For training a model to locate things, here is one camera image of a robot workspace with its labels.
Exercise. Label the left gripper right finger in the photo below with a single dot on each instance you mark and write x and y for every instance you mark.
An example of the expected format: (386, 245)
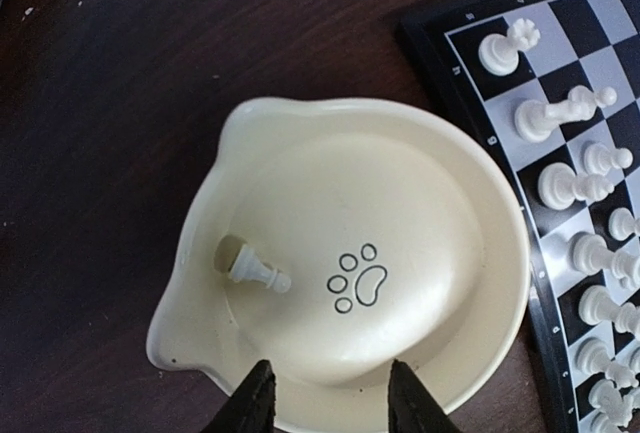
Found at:
(411, 408)

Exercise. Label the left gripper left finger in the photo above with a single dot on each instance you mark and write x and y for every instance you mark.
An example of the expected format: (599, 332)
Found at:
(251, 407)

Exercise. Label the white chess pawn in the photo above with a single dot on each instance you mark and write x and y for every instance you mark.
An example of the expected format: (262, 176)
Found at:
(607, 399)
(247, 267)
(605, 97)
(626, 267)

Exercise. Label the cream cat-ear bowl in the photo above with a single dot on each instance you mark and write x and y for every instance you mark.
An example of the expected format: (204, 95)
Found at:
(403, 240)

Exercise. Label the white chess bishop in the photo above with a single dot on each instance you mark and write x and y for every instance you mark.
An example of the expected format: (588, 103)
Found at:
(559, 186)

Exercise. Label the white chess pieces in bowl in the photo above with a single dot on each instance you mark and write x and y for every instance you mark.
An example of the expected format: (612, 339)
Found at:
(599, 159)

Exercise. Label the white chess rook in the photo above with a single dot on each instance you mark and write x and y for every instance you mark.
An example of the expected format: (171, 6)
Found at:
(499, 54)

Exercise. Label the black white chessboard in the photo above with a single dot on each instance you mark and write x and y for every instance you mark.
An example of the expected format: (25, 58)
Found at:
(550, 89)

